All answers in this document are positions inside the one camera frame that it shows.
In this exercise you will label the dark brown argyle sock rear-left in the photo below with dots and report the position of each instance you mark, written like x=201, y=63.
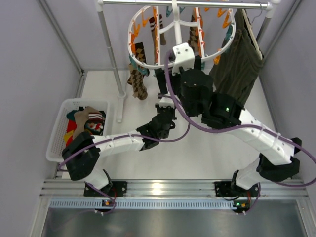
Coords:
x=140, y=52

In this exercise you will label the argyle sock right inner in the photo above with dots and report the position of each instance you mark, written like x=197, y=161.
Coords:
x=193, y=39

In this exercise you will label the white laundry basket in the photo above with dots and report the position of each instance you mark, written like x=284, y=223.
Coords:
x=56, y=142

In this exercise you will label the white clothes hanger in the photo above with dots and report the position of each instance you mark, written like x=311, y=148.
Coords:
x=252, y=36

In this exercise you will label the aluminium mounting rail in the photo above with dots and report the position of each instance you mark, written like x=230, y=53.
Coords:
x=167, y=189

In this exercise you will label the tan sock maroon white stripes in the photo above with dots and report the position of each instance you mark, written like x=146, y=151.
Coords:
x=89, y=120

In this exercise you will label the clothes rack metal frame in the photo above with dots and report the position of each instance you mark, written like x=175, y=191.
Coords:
x=111, y=49

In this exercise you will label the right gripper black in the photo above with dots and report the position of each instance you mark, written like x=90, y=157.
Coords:
x=177, y=80

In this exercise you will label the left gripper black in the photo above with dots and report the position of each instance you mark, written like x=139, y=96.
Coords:
x=164, y=108

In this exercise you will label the pile of socks in basket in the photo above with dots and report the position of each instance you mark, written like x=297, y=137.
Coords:
x=68, y=137

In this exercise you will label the brown tan argyle sock left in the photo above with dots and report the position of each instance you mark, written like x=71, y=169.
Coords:
x=136, y=81

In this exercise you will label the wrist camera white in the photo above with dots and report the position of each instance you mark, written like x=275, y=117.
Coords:
x=165, y=100
x=184, y=58

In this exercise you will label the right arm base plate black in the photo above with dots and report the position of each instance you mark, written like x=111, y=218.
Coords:
x=228, y=189

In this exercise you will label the olive green hanging garment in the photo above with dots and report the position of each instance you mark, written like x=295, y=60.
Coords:
x=239, y=66

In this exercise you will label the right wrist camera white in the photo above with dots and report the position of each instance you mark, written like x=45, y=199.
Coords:
x=184, y=58

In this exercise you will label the tan striped sock inner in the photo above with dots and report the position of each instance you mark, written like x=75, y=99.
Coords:
x=155, y=35

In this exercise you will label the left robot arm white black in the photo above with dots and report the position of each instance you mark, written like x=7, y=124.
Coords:
x=82, y=156

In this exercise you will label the slotted cable duct grey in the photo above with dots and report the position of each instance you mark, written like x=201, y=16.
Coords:
x=184, y=204

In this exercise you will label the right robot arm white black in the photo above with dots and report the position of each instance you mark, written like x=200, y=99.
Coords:
x=191, y=92

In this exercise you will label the white oval clip hanger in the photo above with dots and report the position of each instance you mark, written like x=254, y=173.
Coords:
x=143, y=20

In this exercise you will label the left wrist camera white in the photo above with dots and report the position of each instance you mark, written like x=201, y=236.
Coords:
x=165, y=100

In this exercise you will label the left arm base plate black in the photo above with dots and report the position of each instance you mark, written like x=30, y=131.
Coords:
x=116, y=189

